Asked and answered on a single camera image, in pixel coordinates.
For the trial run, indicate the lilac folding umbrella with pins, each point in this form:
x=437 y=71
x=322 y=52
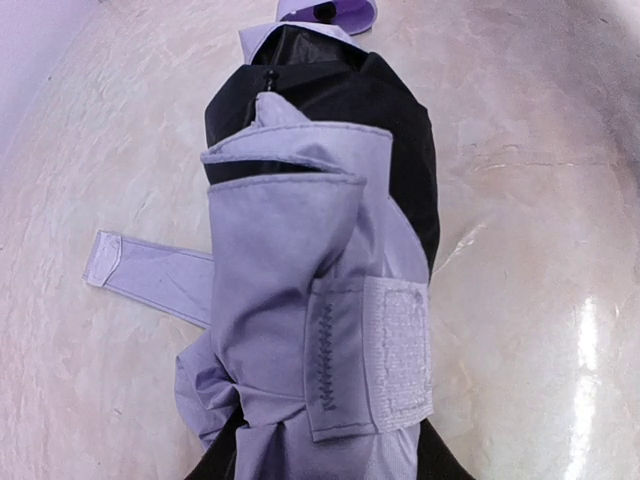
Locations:
x=314 y=361

